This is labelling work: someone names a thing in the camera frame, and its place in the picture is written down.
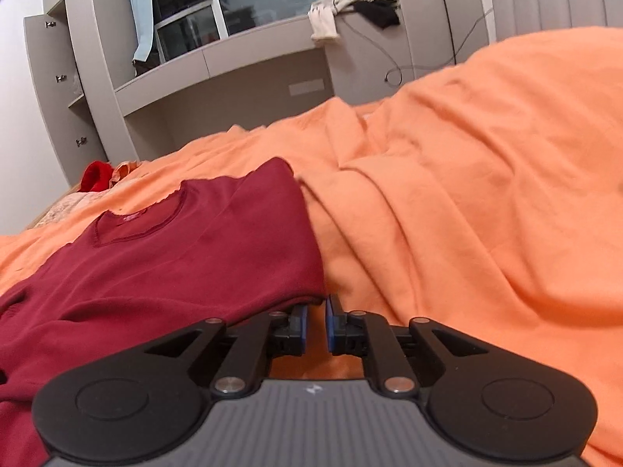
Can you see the white garment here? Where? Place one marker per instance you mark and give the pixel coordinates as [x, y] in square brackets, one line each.
[323, 19]

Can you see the maroon sweater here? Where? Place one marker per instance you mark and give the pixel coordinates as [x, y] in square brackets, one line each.
[160, 272]

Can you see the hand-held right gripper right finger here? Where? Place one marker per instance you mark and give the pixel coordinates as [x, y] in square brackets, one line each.
[333, 326]

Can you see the black garment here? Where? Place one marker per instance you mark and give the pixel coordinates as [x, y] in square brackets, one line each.
[377, 12]

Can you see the light blue curtain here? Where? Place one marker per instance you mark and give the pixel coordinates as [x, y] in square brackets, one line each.
[141, 9]

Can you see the red cloth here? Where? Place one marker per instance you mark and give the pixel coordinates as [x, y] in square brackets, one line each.
[96, 176]

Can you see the peach patterned bedsheet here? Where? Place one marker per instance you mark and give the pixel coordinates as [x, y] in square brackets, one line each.
[63, 209]

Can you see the dark cloth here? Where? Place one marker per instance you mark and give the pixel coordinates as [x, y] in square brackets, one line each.
[145, 65]

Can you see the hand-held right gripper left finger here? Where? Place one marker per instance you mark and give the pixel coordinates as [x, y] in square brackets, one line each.
[301, 328]

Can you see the orange blanket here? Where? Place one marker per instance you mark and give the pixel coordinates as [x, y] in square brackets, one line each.
[467, 189]

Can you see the grey built-in cabinet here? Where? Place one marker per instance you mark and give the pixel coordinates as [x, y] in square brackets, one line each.
[233, 63]

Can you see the small orange cloth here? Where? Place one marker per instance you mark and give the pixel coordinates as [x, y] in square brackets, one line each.
[124, 170]

